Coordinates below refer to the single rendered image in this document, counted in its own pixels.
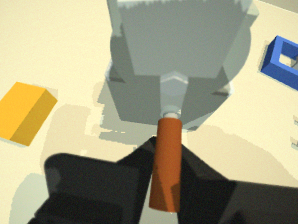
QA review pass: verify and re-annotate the blue c-shaped block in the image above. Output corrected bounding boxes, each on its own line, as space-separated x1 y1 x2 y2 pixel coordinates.
260 35 298 91

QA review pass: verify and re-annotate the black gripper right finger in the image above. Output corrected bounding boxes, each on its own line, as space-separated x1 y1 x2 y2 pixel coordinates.
177 144 298 224

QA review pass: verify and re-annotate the yellow rectangular block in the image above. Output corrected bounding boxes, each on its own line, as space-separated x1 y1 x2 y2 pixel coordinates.
0 82 58 147

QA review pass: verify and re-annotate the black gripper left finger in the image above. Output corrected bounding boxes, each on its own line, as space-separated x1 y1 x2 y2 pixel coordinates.
43 136 156 224

